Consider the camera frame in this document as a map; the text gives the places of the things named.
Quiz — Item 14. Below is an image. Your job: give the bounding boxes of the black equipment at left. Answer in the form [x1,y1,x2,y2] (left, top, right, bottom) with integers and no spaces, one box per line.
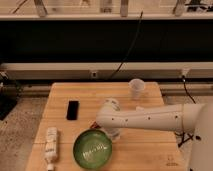
[0,72,21,121]

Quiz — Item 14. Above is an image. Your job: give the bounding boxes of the black smartphone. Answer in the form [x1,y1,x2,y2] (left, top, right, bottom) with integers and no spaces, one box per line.
[66,101,79,120]

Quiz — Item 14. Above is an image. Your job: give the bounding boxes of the black floor cables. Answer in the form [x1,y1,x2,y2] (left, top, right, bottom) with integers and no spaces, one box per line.
[175,75,198,149]

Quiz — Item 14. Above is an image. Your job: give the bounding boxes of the white tube bottle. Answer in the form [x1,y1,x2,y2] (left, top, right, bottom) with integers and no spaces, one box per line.
[45,127,58,171]

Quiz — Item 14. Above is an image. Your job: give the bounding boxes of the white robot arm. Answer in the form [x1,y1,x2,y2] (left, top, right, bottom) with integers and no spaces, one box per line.
[96,99,213,171]

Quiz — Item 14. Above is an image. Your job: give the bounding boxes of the green ceramic bowl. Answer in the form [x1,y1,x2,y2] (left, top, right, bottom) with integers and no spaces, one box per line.
[73,129,112,170]

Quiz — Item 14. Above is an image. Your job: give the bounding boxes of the black hanging cable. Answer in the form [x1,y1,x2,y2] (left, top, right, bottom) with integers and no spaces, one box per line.
[107,9,145,81]

